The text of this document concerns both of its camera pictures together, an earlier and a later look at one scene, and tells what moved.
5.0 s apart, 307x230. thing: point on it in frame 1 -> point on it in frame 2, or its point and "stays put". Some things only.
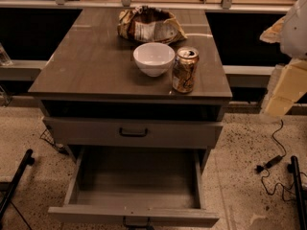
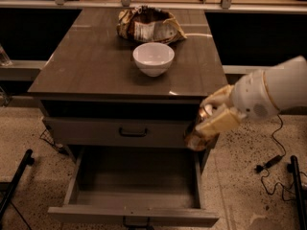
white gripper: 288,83 -> 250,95
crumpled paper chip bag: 149,24 stays put
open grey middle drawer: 144,184 stays put
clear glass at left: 5,59 stays put
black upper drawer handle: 135,134 stays put
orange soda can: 184,77 -> 197,140
